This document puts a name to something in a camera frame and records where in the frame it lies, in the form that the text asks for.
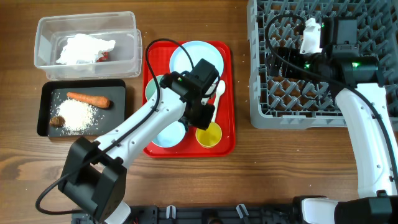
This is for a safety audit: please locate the red serving tray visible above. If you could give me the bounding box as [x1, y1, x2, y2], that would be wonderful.
[144, 41, 236, 158]

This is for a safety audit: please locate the green bowl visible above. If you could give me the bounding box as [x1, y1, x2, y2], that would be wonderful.
[145, 75, 164, 101]

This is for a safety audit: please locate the black waste tray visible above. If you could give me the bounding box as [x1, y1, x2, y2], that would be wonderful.
[37, 79, 126, 138]

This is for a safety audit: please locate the light blue plate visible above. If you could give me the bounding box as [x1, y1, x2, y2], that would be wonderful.
[169, 40, 224, 76]

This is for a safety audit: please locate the white napkin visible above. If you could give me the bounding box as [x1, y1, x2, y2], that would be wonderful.
[55, 34, 116, 65]

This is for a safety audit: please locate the white plastic spoon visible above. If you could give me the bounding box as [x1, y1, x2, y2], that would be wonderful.
[211, 80, 226, 123]

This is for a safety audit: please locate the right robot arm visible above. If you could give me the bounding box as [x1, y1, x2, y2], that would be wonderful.
[269, 17, 397, 223]

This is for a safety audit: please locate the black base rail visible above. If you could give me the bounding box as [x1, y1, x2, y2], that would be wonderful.
[70, 204, 299, 224]

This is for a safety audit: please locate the light blue rice bowl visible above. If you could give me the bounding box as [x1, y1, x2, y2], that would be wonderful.
[152, 121, 186, 148]

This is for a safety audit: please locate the brown nut shell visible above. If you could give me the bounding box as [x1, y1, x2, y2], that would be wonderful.
[49, 116, 65, 128]

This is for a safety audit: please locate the white rice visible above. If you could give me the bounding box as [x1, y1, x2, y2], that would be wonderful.
[50, 98, 104, 135]

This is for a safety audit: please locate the red wrapper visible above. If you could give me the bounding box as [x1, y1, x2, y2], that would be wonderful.
[97, 52, 109, 62]

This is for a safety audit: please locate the clear plastic bin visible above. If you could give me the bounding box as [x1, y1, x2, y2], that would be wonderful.
[34, 11, 142, 80]

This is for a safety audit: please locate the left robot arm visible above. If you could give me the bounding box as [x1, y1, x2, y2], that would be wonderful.
[58, 59, 219, 223]

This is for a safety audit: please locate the yellow cup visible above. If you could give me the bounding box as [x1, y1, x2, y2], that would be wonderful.
[195, 122, 223, 148]

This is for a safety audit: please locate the orange carrot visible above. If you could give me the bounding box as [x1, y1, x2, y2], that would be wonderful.
[67, 92, 110, 108]

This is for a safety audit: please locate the grey dishwasher rack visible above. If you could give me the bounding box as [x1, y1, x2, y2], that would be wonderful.
[247, 0, 397, 129]

